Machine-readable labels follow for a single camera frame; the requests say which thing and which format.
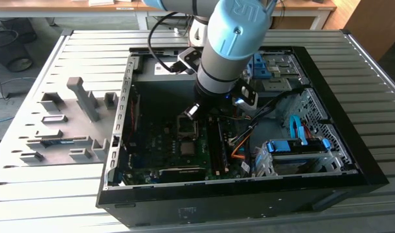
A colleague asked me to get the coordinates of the CPU socket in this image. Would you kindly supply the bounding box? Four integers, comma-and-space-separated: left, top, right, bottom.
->
177, 138, 200, 158

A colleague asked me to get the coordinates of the silver square CPU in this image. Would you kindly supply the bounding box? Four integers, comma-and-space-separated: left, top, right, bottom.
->
180, 142, 196, 156

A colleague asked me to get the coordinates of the grey plastic parts rack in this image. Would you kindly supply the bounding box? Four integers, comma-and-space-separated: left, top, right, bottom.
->
9, 76, 120, 168

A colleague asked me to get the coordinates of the coloured power wire bundle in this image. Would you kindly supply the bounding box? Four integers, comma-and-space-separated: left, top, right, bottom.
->
221, 114, 253, 122

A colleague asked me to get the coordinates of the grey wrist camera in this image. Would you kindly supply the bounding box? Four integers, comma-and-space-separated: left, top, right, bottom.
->
176, 47, 203, 75

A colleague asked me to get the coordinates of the orange flat wire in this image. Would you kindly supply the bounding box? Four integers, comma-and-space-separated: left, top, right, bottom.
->
231, 133, 253, 160

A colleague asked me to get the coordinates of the blue RAM stick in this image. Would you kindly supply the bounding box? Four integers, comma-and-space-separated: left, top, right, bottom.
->
26, 137, 88, 146

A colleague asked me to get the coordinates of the wooden desk white frame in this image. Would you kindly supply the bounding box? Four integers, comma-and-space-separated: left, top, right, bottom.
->
0, 0, 337, 31

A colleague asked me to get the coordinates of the grey power supply unit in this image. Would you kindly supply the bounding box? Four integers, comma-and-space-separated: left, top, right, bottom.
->
132, 56, 197, 107

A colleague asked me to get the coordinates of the blue disk carrier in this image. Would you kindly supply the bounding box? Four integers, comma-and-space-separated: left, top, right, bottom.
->
264, 138, 331, 155

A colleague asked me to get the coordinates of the white box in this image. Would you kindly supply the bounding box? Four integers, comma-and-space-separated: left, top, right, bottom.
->
88, 0, 115, 7

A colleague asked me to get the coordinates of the blue plastic drive latch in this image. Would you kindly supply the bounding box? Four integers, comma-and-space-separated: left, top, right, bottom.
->
251, 52, 267, 70
247, 67, 272, 80

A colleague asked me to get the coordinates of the black camera cable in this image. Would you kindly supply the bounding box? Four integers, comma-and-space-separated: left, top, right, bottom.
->
147, 11, 180, 73

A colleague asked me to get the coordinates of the black cable bundle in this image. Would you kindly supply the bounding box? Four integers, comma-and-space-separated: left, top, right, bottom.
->
229, 87, 307, 146

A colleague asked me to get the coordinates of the grey metal disk bay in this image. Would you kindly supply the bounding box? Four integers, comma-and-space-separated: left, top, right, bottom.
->
252, 139, 351, 177

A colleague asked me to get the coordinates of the green motherboard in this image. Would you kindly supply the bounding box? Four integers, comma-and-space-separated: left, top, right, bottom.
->
119, 110, 252, 185

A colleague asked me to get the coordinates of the blue flat wire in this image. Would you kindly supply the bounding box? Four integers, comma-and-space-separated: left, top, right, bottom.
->
289, 114, 311, 146

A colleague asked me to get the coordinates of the grey metal drive cage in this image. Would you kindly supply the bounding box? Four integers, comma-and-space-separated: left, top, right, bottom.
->
245, 52, 312, 109

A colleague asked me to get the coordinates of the black round bin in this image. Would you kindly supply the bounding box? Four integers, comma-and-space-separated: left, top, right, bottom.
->
0, 17, 38, 73

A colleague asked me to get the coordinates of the wooden cabinet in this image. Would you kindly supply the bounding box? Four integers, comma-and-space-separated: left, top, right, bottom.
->
323, 0, 395, 63

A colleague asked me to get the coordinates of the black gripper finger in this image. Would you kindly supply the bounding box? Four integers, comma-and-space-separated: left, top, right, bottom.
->
181, 103, 201, 121

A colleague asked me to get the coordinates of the black open PC case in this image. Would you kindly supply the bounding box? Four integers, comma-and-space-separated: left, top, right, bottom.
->
95, 45, 389, 229

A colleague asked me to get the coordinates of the black graphics card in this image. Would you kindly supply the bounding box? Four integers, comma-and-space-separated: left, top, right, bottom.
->
155, 165, 207, 183

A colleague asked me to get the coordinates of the black RAM slot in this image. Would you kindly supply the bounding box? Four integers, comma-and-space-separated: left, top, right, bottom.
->
207, 121, 219, 175
215, 118, 227, 173
219, 117, 231, 172
211, 121, 221, 175

